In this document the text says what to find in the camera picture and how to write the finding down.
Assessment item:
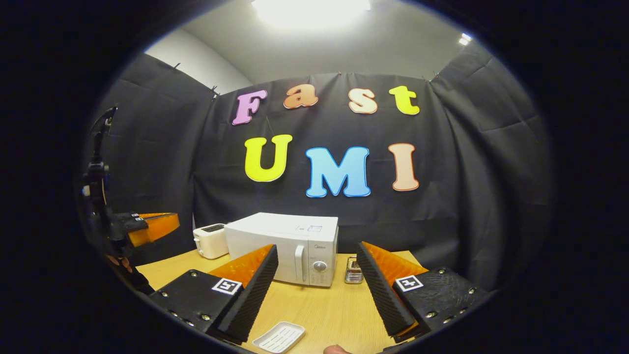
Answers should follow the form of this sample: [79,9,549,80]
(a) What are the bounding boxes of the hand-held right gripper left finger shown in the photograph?
[147,244,279,345]

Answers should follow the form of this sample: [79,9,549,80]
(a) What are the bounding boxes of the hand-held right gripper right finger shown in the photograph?
[356,241,494,344]

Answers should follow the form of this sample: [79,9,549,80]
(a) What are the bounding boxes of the white microwave oven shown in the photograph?
[225,212,339,288]

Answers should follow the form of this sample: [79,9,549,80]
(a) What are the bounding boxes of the white ridged tray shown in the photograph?
[252,321,306,354]

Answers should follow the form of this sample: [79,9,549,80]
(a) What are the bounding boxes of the white toaster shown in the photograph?
[193,223,229,260]

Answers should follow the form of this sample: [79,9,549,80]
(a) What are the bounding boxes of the black backdrop cloth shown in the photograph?
[81,42,553,291]

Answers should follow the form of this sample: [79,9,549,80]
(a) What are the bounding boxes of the long ceiling light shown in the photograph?
[252,0,372,28]

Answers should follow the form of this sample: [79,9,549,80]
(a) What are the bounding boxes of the metal wire utensil holder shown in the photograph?
[344,256,364,284]

